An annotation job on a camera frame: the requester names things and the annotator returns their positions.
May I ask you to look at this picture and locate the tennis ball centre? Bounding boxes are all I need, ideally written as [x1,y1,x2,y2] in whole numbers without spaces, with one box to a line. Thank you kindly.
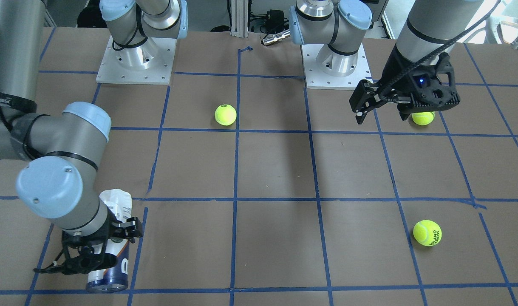
[412,220,443,247]

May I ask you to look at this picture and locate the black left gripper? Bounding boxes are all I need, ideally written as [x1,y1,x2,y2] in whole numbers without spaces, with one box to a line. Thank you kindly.
[349,47,441,125]

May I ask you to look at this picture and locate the silver cylindrical connector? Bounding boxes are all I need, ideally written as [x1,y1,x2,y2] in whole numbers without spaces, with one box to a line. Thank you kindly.
[261,29,291,46]

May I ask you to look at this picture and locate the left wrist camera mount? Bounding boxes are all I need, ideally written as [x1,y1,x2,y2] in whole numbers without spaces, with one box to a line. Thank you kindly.
[393,52,461,121]

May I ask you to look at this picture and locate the tennis ball with black print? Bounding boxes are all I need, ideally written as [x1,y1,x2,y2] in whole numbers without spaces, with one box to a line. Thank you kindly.
[214,104,237,126]

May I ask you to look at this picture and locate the tennis ball near arm base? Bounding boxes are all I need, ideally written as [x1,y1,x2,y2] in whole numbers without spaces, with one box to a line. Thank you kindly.
[411,112,436,126]

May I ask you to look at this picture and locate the aluminium frame post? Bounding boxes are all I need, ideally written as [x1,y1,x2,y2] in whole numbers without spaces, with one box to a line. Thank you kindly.
[229,0,249,39]

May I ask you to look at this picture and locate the Wilson tennis ball can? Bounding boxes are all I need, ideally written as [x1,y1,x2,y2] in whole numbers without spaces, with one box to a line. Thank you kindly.
[86,189,132,294]

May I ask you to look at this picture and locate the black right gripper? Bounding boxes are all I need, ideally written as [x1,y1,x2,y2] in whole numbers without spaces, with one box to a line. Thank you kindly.
[55,212,144,275]

